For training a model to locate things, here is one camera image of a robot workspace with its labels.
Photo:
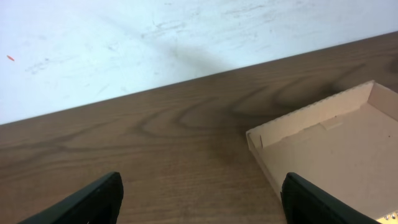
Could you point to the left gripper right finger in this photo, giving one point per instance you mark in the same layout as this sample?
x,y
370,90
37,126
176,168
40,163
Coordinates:
x,y
304,202

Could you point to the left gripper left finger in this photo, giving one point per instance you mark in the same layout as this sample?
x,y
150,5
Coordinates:
x,y
98,202

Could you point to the cardboard box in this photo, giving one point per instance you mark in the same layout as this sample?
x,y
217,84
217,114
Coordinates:
x,y
345,144

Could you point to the yellow sticky note pad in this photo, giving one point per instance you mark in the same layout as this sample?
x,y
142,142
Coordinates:
x,y
390,218

